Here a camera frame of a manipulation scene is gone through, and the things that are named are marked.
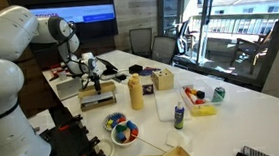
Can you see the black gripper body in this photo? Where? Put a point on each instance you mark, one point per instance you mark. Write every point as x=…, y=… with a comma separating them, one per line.
x=96, y=79

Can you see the white foam paper sheet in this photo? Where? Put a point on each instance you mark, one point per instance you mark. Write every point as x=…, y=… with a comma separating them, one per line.
x=97, y=98

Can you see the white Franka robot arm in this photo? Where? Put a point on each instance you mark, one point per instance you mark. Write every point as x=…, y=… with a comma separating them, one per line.
x=5, y=35

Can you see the open cardboard box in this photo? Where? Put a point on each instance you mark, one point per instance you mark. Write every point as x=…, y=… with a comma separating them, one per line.
x=108, y=87

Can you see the small black box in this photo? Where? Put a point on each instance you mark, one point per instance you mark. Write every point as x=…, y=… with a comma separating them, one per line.
x=135, y=69

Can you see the red box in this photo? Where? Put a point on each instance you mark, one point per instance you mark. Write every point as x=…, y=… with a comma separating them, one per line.
x=56, y=70

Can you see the small purple box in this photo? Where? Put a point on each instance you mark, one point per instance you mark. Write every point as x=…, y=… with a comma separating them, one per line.
x=148, y=90

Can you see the wooden box with holes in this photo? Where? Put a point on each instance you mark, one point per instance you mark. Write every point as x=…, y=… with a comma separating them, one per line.
x=163, y=80

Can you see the black wedge stand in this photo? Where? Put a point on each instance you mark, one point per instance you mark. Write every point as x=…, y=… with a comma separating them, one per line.
x=111, y=68

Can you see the black phone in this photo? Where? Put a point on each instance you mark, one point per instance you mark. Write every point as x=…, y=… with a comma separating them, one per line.
x=122, y=77

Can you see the grey flat board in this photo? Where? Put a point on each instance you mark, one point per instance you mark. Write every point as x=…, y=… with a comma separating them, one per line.
x=67, y=89

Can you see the patterned small bowl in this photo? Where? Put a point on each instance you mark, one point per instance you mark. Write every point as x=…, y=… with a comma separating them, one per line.
x=106, y=120

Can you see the small white cup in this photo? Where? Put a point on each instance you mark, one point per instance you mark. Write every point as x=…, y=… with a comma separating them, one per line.
x=62, y=76

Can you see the yellow bottle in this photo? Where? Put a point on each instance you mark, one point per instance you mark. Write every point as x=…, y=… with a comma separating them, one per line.
x=135, y=93

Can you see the black orange clamp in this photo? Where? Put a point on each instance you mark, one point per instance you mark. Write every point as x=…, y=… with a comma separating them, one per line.
x=70, y=123
x=86, y=149

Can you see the green toy block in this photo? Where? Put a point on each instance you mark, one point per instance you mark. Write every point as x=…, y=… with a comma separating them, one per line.
x=120, y=128

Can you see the blue toy block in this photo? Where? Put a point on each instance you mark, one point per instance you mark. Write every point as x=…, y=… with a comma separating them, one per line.
x=131, y=125

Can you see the dark blue red book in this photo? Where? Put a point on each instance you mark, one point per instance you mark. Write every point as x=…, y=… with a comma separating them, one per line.
x=150, y=70

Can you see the white bowl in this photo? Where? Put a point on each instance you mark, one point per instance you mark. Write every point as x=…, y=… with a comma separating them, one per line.
x=117, y=141

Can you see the grey office chair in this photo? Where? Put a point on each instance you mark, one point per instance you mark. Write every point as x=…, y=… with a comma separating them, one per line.
x=164, y=49
x=141, y=41

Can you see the black mounting plate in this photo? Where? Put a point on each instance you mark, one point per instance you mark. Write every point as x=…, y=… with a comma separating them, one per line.
x=62, y=144

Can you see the clear plastic container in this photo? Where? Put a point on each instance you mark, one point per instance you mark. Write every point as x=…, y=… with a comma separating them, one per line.
x=168, y=106

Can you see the blue glue bottle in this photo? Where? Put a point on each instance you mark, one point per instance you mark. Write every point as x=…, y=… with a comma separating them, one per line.
x=179, y=116

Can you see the red toy block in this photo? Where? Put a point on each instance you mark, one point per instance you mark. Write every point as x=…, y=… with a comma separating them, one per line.
x=187, y=91

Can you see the white napkin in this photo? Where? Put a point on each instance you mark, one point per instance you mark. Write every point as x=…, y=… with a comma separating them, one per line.
x=177, y=139

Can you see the black toy cube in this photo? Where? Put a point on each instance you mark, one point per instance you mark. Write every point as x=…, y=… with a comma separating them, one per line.
x=200, y=94

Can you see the yellow sponge block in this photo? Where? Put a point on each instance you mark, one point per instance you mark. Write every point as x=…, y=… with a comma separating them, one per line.
x=203, y=110

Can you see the clear plastic bin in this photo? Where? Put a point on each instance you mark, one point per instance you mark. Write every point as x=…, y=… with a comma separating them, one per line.
x=208, y=97

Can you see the green can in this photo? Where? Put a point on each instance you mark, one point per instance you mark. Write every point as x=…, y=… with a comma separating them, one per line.
x=218, y=94

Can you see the balcony railing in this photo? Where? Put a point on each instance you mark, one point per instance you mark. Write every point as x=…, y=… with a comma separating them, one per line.
x=235, y=25

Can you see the wooden patio chair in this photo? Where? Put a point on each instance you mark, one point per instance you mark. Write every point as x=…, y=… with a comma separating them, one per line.
x=254, y=47

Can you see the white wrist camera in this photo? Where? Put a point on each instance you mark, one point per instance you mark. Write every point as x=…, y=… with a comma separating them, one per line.
x=87, y=56

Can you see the wall television screen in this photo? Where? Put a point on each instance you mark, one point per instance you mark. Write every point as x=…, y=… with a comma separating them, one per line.
x=94, y=13

